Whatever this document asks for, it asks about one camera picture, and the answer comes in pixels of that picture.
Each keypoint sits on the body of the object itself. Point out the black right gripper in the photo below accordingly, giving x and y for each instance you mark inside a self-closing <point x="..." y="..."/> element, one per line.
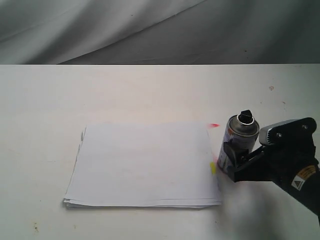
<point x="292" y="167"/>

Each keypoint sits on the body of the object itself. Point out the silver spray paint can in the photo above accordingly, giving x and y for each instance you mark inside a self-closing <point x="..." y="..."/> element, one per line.
<point x="242" y="130"/>

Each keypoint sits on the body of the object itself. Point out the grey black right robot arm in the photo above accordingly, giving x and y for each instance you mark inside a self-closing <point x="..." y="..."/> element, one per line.
<point x="292" y="167"/>

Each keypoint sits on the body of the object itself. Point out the white paper stack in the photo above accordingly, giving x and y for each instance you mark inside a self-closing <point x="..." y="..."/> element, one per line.
<point x="144" y="165"/>

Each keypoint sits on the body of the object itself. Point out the grey backdrop cloth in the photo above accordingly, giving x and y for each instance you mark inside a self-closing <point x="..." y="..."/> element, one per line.
<point x="159" y="32"/>

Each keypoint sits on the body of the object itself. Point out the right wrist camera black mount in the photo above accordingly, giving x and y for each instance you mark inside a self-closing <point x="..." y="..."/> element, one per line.
<point x="288" y="131"/>

